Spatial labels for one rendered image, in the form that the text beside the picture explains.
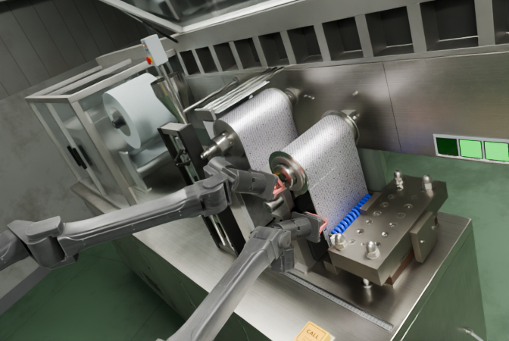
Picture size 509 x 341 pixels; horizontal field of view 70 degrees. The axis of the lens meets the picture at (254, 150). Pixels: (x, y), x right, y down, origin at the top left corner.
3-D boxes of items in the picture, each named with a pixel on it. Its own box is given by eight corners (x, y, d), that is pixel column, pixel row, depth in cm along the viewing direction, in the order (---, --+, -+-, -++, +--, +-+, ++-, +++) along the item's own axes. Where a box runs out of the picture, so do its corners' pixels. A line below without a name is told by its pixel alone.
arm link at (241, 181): (230, 195, 88) (238, 173, 87) (213, 183, 93) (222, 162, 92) (250, 197, 93) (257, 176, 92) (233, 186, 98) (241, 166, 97)
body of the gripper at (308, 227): (321, 242, 101) (303, 248, 96) (295, 231, 108) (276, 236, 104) (323, 219, 100) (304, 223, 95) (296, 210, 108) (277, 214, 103)
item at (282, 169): (291, 171, 100) (294, 192, 104) (295, 167, 101) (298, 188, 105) (270, 162, 105) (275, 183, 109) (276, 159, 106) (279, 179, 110)
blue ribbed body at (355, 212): (330, 239, 111) (327, 230, 109) (368, 198, 122) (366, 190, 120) (339, 243, 108) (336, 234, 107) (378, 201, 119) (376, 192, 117)
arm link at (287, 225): (281, 225, 93) (266, 221, 98) (282, 252, 94) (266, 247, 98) (300, 221, 98) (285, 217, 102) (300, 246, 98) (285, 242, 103)
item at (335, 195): (325, 239, 110) (308, 189, 103) (367, 195, 122) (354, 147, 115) (326, 239, 110) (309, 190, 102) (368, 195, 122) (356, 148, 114)
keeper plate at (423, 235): (415, 261, 105) (409, 232, 101) (431, 239, 110) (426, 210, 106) (424, 264, 103) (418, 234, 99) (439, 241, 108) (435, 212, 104)
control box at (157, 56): (148, 67, 137) (135, 42, 133) (163, 61, 139) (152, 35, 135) (152, 68, 131) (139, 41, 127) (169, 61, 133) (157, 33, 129)
